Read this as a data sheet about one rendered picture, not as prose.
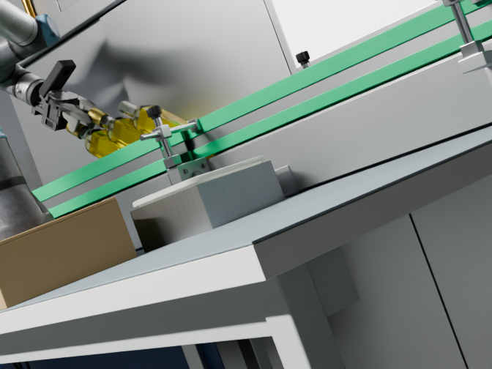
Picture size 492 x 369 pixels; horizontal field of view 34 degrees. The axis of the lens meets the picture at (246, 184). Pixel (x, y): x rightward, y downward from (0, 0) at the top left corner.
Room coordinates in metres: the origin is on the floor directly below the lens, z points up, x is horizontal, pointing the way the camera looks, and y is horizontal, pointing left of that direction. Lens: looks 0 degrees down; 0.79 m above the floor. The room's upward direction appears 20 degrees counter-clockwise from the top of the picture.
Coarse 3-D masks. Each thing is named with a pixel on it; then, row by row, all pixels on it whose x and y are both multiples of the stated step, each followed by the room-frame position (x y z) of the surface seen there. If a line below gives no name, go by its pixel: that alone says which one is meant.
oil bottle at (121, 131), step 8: (112, 120) 1.82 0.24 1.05; (120, 120) 1.82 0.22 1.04; (128, 120) 1.83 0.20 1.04; (112, 128) 1.82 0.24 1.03; (120, 128) 1.81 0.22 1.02; (128, 128) 1.80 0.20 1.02; (112, 136) 1.83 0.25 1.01; (120, 136) 1.81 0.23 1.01; (128, 136) 1.80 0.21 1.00; (136, 136) 1.78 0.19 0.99; (120, 144) 1.82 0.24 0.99; (128, 144) 1.80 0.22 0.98
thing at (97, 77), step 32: (32, 0) 2.15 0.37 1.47; (64, 0) 2.07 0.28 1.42; (96, 0) 1.98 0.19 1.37; (64, 32) 2.07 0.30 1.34; (96, 32) 2.03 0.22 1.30; (32, 64) 2.20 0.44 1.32; (96, 64) 2.06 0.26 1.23; (96, 96) 2.08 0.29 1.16; (32, 128) 2.26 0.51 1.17; (64, 160) 2.21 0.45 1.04
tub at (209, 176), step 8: (248, 160) 1.42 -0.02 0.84; (256, 160) 1.44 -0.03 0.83; (224, 168) 1.37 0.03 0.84; (232, 168) 1.38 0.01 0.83; (240, 168) 1.41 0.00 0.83; (200, 176) 1.32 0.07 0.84; (208, 176) 1.33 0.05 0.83; (216, 176) 1.36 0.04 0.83; (176, 184) 1.33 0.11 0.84; (184, 184) 1.32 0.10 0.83; (192, 184) 1.32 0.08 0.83; (160, 192) 1.35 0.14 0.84; (168, 192) 1.34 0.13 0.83; (176, 192) 1.34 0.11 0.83; (144, 200) 1.38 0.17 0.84; (152, 200) 1.38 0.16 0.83
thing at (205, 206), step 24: (264, 168) 1.46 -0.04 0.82; (288, 168) 1.52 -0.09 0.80; (192, 192) 1.31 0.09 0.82; (216, 192) 1.34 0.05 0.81; (240, 192) 1.38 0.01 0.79; (264, 192) 1.44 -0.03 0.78; (288, 192) 1.53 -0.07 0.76; (144, 216) 1.39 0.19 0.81; (168, 216) 1.36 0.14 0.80; (192, 216) 1.32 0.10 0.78; (216, 216) 1.32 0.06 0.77; (240, 216) 1.37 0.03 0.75; (144, 240) 1.40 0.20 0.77; (168, 240) 1.37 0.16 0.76
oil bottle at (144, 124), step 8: (136, 112) 1.77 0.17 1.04; (144, 112) 1.76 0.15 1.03; (168, 112) 1.78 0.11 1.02; (136, 120) 1.78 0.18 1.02; (144, 120) 1.76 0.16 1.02; (152, 120) 1.75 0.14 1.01; (168, 120) 1.73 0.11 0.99; (176, 120) 1.74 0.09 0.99; (184, 120) 1.76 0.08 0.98; (136, 128) 1.78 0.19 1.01; (144, 128) 1.77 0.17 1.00; (152, 128) 1.75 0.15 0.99
